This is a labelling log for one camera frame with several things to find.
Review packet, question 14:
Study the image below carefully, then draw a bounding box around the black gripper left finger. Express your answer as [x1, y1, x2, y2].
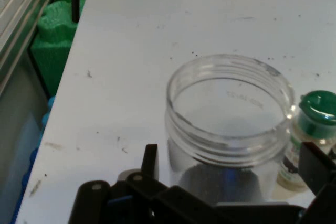
[68, 144, 232, 224]

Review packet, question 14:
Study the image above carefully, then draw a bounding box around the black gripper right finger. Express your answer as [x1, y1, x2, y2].
[298, 142, 336, 224]

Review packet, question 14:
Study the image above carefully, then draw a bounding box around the black seeds pile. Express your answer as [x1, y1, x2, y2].
[183, 163, 260, 204]

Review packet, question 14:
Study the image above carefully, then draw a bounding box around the clear plastic jar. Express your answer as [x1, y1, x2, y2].
[164, 53, 296, 206]

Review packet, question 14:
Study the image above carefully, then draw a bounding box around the green lid spice bottle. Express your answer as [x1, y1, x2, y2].
[275, 90, 336, 193]

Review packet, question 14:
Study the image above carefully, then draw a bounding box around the aluminium wall rail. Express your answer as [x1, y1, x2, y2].
[0, 0, 64, 96]

